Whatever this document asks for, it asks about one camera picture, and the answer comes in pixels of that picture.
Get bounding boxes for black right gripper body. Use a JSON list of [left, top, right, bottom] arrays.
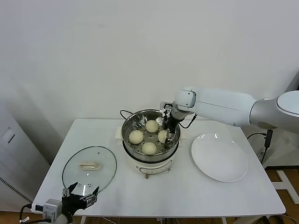
[[167, 114, 178, 133]]

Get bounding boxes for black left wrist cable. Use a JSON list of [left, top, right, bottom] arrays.
[[19, 204, 33, 222]]

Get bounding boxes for glass lid with cream handle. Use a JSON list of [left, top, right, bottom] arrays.
[[61, 146, 117, 197]]

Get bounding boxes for black monitor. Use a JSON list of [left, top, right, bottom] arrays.
[[286, 70, 299, 92]]

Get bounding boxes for black power adapter with cable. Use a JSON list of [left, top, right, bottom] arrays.
[[247, 128, 273, 165]]

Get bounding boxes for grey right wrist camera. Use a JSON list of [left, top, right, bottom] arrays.
[[160, 101, 173, 112]]

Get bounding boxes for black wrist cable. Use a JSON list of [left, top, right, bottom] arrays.
[[179, 113, 197, 129], [19, 204, 33, 222]]

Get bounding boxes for cream steamed baozi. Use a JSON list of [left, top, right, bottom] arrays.
[[128, 130, 144, 145], [145, 119, 159, 133], [157, 130, 170, 144], [141, 141, 157, 156]]

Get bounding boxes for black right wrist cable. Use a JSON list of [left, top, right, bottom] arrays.
[[179, 113, 197, 129]]

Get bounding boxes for stainless steel steamer basket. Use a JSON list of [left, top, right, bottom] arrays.
[[121, 108, 181, 157]]

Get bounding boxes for white metal cabinet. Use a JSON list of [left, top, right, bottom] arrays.
[[0, 102, 51, 213]]

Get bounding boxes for thin white floor cables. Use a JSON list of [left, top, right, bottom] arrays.
[[90, 216, 122, 224]]

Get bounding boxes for white side desk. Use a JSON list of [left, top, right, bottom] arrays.
[[240, 126, 299, 208]]

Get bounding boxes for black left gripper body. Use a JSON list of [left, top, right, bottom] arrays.
[[61, 193, 87, 217]]

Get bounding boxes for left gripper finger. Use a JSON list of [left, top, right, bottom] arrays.
[[79, 186, 100, 206], [62, 182, 78, 196]]

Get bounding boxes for white electric cooker base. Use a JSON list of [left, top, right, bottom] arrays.
[[114, 125, 187, 180]]

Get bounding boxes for black cooker power cable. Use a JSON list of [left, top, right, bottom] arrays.
[[119, 110, 135, 120]]

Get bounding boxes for white round plate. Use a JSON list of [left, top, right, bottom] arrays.
[[191, 133, 249, 182]]

